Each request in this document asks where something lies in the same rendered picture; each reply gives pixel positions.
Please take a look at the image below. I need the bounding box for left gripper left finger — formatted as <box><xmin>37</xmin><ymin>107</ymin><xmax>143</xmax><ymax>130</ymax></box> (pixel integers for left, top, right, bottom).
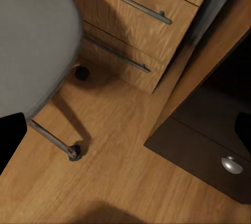
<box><xmin>0</xmin><ymin>112</ymin><xmax>27</xmax><ymax>175</ymax></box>

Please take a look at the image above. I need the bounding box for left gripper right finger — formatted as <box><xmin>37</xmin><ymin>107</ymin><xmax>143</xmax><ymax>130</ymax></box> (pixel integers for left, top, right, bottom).
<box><xmin>234</xmin><ymin>112</ymin><xmax>251</xmax><ymax>154</ymax></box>

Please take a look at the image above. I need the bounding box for swivel chair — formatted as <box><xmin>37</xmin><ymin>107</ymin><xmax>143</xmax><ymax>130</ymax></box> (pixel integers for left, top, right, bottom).
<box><xmin>0</xmin><ymin>0</ymin><xmax>89</xmax><ymax>161</ymax></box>

